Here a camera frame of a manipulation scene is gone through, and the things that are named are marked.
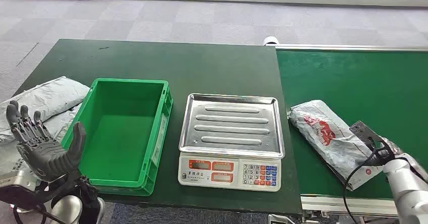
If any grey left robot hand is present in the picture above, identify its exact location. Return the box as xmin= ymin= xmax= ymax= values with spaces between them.
xmin=6 ymin=100 xmax=87 ymax=183

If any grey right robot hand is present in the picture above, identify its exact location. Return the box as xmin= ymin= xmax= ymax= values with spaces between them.
xmin=367 ymin=137 xmax=428 ymax=183

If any grey parcel with red print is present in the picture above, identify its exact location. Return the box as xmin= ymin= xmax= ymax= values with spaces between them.
xmin=288 ymin=99 xmax=402 ymax=191

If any plain grey parcel bag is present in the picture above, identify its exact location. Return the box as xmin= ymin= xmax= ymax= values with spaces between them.
xmin=0 ymin=76 xmax=90 ymax=145

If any green conveyor belt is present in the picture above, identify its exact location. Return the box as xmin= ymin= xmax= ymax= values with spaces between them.
xmin=276 ymin=49 xmax=428 ymax=200

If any green plastic crate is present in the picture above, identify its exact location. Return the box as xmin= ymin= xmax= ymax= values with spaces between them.
xmin=61 ymin=78 xmax=174 ymax=197

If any white scale with steel tray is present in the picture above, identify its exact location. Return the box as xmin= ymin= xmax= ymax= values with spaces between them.
xmin=178 ymin=93 xmax=286 ymax=192

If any dark green table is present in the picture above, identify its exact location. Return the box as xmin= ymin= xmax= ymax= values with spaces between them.
xmin=13 ymin=38 xmax=303 ymax=215

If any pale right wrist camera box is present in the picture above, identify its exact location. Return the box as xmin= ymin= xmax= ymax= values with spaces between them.
xmin=349 ymin=121 xmax=385 ymax=146

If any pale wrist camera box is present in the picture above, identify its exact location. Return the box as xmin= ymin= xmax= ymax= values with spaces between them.
xmin=349 ymin=121 xmax=385 ymax=146
xmin=0 ymin=171 xmax=38 ymax=210

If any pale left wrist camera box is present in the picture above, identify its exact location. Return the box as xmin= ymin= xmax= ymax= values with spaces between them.
xmin=0 ymin=171 xmax=38 ymax=210

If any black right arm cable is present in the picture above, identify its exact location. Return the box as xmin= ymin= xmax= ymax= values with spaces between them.
xmin=343 ymin=139 xmax=396 ymax=224

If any aluminium conveyor frame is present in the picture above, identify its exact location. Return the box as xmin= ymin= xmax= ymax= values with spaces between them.
xmin=275 ymin=44 xmax=428 ymax=224

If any white metal bracket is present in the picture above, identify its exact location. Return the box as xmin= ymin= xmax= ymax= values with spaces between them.
xmin=267 ymin=214 xmax=295 ymax=224

